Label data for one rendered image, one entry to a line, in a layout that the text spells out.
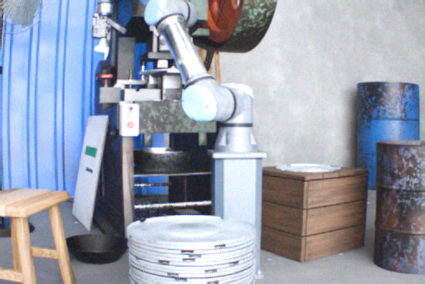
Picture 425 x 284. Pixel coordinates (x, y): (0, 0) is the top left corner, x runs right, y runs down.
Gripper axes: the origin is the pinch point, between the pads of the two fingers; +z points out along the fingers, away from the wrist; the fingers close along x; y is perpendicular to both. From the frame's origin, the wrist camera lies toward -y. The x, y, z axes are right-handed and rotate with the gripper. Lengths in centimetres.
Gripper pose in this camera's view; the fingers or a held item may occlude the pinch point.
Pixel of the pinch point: (106, 56)
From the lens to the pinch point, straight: 222.6
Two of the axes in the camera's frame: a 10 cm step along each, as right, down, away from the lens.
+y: -9.2, 0.2, -3.8
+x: 3.8, 0.4, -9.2
